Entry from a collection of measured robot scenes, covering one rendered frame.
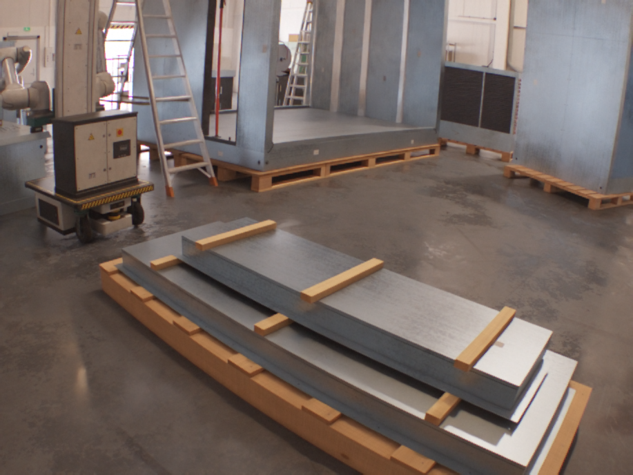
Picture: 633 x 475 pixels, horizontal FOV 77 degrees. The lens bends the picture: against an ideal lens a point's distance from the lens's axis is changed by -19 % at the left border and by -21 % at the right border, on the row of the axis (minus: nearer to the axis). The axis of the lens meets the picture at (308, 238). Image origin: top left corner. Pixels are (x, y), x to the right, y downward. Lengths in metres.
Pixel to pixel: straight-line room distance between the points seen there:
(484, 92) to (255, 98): 4.51
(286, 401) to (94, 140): 2.24
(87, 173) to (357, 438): 2.46
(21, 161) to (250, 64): 2.26
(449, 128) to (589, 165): 2.91
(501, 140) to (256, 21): 4.77
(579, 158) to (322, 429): 5.35
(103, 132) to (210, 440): 2.25
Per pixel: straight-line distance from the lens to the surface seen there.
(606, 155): 6.20
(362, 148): 5.66
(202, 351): 1.95
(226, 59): 9.98
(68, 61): 3.65
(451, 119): 8.21
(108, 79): 4.06
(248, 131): 4.60
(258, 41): 4.50
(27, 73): 14.28
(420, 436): 1.52
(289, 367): 1.74
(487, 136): 8.04
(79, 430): 1.80
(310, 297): 1.72
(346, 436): 1.56
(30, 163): 4.32
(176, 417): 1.80
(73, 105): 3.68
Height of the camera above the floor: 1.20
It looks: 21 degrees down
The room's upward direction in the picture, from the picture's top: 4 degrees clockwise
